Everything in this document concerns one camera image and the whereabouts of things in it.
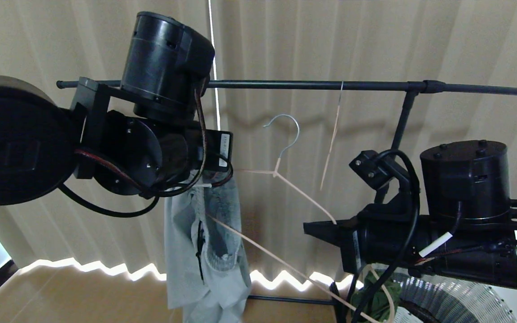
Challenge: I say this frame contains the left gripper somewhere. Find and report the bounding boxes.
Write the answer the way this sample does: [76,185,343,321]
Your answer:
[92,110,234,199]

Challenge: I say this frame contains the green printed T-shirt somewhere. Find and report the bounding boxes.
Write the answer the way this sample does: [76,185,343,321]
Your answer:
[351,279,403,323]

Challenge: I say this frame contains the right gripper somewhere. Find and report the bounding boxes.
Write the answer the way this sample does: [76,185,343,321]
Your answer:
[339,204,517,288]

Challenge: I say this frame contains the pink clothes hanger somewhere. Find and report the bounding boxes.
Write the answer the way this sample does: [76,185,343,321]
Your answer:
[205,114,396,323]
[319,81,345,191]

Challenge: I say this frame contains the pale grey pants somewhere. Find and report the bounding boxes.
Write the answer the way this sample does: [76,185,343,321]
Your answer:
[164,170,253,323]

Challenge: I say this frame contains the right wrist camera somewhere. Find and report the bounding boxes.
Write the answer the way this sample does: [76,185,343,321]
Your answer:
[349,149,421,216]

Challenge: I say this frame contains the black clothes rack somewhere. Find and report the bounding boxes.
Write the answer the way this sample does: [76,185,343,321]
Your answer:
[56,79,517,323]

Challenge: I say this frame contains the white laundry basket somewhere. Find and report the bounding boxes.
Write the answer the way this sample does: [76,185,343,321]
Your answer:
[366,264,517,323]

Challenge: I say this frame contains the beige curtain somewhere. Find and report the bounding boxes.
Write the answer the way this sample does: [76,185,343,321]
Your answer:
[0,0,517,299]

